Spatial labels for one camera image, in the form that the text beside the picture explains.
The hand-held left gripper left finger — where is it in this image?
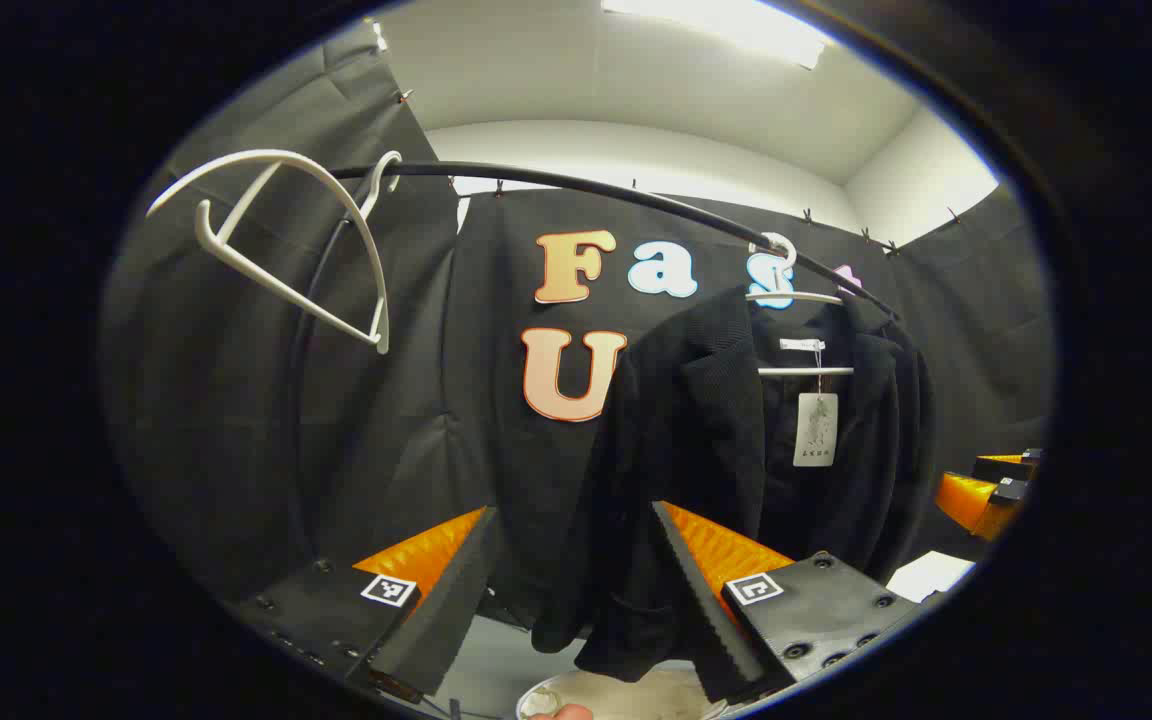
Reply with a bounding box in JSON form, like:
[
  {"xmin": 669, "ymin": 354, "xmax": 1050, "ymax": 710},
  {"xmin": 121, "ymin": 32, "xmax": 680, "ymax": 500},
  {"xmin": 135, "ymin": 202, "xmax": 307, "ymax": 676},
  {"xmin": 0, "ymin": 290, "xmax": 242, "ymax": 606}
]
[{"xmin": 231, "ymin": 505, "xmax": 499, "ymax": 701}]

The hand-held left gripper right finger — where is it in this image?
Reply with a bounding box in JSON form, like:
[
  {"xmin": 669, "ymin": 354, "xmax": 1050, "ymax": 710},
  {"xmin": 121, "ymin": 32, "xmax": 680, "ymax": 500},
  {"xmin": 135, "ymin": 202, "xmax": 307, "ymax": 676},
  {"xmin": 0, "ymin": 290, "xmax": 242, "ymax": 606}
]
[{"xmin": 650, "ymin": 500, "xmax": 922, "ymax": 706}]

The black jacket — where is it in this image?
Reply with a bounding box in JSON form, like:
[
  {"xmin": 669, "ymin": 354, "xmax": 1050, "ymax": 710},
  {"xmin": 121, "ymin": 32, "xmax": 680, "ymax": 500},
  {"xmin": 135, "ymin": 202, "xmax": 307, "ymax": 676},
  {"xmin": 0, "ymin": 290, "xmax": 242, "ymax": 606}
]
[{"xmin": 531, "ymin": 285, "xmax": 937, "ymax": 686}]

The white hanger holding jacket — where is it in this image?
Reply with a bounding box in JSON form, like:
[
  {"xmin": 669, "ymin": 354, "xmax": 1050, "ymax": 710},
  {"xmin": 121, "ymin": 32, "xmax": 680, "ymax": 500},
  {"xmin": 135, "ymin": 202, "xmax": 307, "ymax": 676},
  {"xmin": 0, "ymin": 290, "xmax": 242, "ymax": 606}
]
[{"xmin": 744, "ymin": 232, "xmax": 857, "ymax": 379}]

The empty white hanger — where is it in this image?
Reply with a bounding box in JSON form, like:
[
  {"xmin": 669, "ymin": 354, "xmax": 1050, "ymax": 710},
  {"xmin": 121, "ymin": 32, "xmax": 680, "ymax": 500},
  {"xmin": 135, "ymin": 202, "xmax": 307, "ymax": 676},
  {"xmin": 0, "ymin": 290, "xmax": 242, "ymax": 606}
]
[{"xmin": 144, "ymin": 148, "xmax": 405, "ymax": 356}]

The black clothes rack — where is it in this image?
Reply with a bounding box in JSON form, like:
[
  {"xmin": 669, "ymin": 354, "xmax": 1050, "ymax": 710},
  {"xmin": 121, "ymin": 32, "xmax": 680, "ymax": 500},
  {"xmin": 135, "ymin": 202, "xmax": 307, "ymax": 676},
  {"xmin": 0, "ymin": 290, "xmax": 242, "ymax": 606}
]
[{"xmin": 286, "ymin": 160, "xmax": 902, "ymax": 561}]

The white sheet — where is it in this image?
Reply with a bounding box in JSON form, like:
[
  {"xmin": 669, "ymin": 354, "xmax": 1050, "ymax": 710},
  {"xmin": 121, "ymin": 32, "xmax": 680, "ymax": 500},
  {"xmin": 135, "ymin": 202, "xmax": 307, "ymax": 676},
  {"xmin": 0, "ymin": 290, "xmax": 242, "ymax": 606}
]
[{"xmin": 886, "ymin": 550, "xmax": 977, "ymax": 604}]

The white hang tag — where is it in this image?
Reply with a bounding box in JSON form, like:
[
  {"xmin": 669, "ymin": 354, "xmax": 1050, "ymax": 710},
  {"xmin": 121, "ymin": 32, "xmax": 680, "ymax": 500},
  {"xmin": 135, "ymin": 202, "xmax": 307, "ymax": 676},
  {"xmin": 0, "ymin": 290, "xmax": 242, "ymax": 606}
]
[{"xmin": 793, "ymin": 392, "xmax": 839, "ymax": 468}]

